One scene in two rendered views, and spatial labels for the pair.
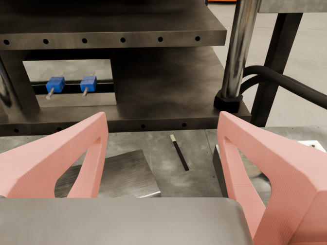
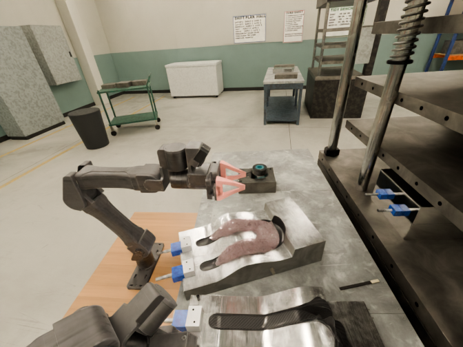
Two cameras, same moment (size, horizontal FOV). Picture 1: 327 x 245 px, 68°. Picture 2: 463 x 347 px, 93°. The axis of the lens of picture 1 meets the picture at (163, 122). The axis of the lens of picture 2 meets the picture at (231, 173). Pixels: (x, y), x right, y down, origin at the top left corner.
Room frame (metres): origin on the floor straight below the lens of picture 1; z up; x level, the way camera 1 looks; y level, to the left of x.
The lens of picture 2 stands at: (0.14, -0.50, 1.53)
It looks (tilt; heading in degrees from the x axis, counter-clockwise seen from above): 32 degrees down; 98
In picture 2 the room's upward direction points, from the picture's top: 4 degrees counter-clockwise
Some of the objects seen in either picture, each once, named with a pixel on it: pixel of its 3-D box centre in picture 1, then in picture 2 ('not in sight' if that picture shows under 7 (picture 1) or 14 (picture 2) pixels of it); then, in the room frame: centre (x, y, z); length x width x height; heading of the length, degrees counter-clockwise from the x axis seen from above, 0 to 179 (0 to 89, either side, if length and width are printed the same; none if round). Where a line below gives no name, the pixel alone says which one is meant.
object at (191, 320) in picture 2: not in sight; (178, 320); (-0.08, -0.23, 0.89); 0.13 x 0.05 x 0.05; 4
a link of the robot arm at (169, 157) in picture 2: not in sight; (167, 165); (-0.11, 0.00, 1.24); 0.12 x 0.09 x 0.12; 0
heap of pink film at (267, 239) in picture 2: not in sight; (244, 235); (0.09, 0.07, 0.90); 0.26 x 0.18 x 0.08; 21
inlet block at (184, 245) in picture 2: not in sight; (173, 249); (-0.18, 0.03, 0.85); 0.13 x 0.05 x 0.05; 21
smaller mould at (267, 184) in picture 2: not in sight; (255, 180); (0.13, 0.53, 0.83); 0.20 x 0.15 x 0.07; 3
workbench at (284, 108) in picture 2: not in sight; (282, 90); (0.68, 4.61, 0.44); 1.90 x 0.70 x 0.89; 85
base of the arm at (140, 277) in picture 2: not in sight; (144, 258); (-0.29, 0.00, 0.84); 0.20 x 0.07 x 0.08; 90
